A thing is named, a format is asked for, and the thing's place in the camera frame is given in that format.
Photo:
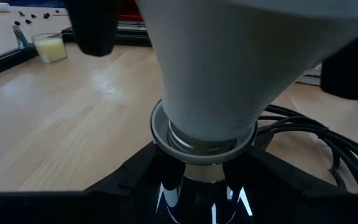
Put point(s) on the yellow candle in glass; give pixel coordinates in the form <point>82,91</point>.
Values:
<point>51,49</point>

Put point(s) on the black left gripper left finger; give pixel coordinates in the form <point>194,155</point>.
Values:
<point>73,208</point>

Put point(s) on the chrome lamp socket base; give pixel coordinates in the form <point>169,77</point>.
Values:
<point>194,159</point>

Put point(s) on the red storage bin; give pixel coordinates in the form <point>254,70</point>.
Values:
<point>130,11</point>

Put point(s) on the angled metal bracket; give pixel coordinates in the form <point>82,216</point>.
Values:
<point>20,36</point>

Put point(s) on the white lightbulb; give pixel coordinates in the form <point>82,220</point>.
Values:
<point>228,62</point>

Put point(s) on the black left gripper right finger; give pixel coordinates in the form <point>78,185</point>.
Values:
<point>306,205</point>

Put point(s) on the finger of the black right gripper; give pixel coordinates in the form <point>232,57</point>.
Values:
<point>93,28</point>
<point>350,68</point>

